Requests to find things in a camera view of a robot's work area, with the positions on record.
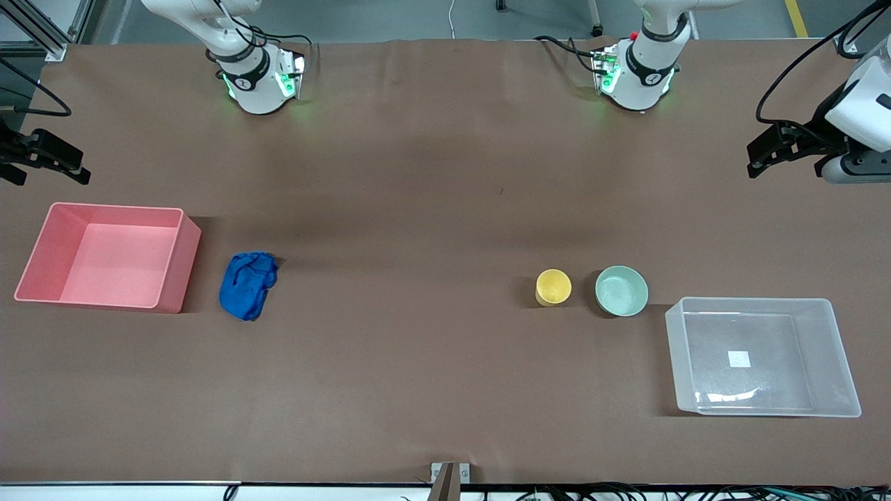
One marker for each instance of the large table cover sheet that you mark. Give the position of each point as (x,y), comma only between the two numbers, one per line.
(418,278)

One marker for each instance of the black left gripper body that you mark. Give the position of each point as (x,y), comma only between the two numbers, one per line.
(823,129)

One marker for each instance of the blue glove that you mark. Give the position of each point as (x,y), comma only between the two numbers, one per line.
(247,285)

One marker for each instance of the pale green bowl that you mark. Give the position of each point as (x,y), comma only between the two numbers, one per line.
(621,291)

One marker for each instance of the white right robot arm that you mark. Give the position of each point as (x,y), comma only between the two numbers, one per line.
(254,83)

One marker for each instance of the aluminium frame profile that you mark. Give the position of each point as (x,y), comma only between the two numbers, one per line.
(52,47)

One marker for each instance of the white square label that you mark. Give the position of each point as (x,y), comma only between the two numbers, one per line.
(739,359)

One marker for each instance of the pink plastic bin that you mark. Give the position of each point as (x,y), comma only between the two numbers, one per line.
(111,264)

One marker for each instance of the grey metal bracket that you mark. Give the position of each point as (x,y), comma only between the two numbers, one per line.
(436,473)

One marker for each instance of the yellow plastic cup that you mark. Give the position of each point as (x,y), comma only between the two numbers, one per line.
(553,287)

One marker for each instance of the metal stand leg with caster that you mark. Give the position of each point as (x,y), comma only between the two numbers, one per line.
(596,29)

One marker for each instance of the clear plastic box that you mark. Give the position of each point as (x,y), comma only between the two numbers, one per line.
(766,390)

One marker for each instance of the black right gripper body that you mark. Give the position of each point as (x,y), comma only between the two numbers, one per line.
(8,150)

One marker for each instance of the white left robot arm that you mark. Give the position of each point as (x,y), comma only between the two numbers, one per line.
(644,76)

